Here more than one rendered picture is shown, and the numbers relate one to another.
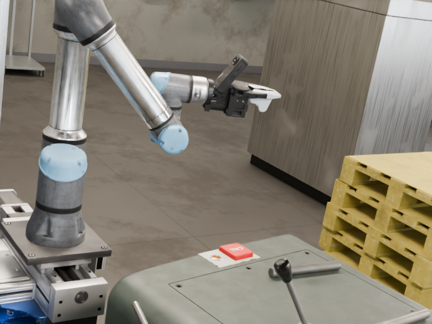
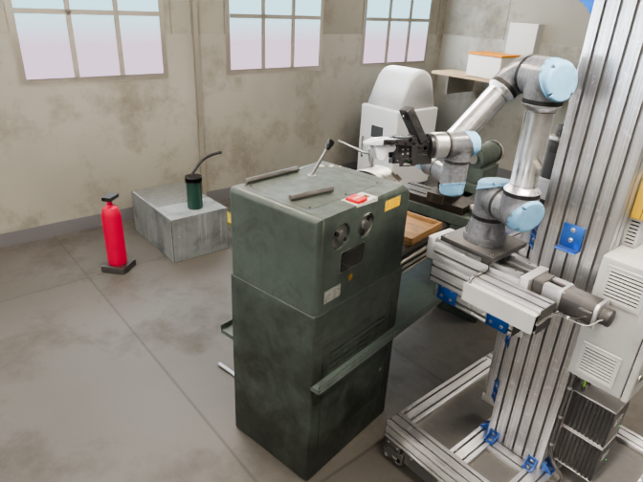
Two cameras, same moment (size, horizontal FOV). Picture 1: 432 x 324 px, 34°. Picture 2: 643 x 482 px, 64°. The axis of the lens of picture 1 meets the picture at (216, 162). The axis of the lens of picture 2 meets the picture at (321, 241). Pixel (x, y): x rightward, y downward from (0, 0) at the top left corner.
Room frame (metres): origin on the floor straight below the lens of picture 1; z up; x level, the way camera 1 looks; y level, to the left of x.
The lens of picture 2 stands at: (3.33, -0.38, 1.93)
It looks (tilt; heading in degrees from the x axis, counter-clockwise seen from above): 25 degrees down; 174
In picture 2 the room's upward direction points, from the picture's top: 3 degrees clockwise
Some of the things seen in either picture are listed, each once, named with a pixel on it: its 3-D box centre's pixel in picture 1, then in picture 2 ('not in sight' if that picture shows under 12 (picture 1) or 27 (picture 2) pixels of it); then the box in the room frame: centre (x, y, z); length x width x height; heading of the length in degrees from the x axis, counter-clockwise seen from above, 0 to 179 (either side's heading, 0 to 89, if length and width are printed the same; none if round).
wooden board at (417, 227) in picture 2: not in sight; (397, 223); (0.90, 0.25, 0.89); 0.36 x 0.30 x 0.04; 45
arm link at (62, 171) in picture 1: (62, 174); (493, 196); (1.69, 0.38, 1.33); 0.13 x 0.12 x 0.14; 14
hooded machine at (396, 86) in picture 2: not in sight; (397, 127); (-2.36, 0.98, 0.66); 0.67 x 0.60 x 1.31; 127
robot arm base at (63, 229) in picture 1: (57, 217); (486, 226); (1.68, 0.38, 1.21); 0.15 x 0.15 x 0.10
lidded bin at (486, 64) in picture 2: not in sight; (492, 65); (-2.53, 2.03, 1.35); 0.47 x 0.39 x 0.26; 36
